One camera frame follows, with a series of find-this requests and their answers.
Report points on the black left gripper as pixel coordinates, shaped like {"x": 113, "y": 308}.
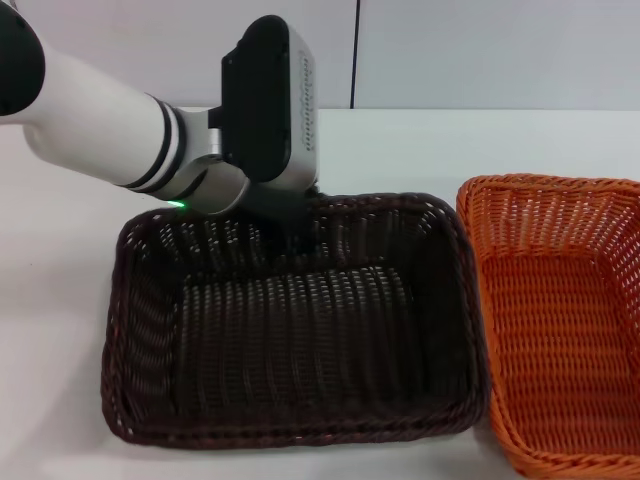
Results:
{"x": 280, "y": 215}

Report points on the brown wicker basket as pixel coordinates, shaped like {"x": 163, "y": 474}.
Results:
{"x": 300, "y": 350}

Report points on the orange wicker basket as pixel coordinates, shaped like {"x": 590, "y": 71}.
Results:
{"x": 550, "y": 325}

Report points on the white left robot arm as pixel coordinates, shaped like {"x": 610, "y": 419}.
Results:
{"x": 100, "y": 125}

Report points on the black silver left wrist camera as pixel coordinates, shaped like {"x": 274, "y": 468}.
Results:
{"x": 260, "y": 100}

